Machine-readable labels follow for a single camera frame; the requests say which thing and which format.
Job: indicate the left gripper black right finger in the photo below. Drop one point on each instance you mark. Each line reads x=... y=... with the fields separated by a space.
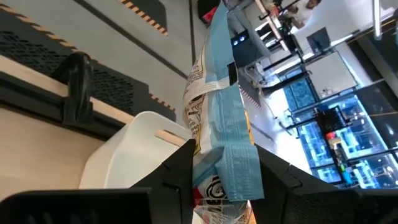
x=280 y=193

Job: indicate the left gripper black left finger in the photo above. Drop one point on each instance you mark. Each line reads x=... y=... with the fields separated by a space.
x=174 y=193

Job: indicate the blue beef ramen noodle pack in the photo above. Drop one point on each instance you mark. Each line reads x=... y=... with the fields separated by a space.
x=224 y=124

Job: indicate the white plastic bin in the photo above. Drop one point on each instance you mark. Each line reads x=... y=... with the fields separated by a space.
x=130 y=155

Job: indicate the white board panel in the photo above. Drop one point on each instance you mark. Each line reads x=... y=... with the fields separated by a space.
x=329 y=76

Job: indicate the black table clamp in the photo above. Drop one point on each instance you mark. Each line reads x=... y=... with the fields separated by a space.
x=77 y=93

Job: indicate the black box with blue lights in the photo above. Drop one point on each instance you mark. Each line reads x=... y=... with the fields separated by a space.
x=245 y=53

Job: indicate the black monitor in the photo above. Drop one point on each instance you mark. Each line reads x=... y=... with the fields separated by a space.
x=318 y=40

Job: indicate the person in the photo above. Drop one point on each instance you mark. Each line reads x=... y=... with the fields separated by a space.
x=303 y=14

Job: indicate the black hazard-striped floor mat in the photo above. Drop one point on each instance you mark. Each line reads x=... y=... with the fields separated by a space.
x=149 y=9
x=18 y=46

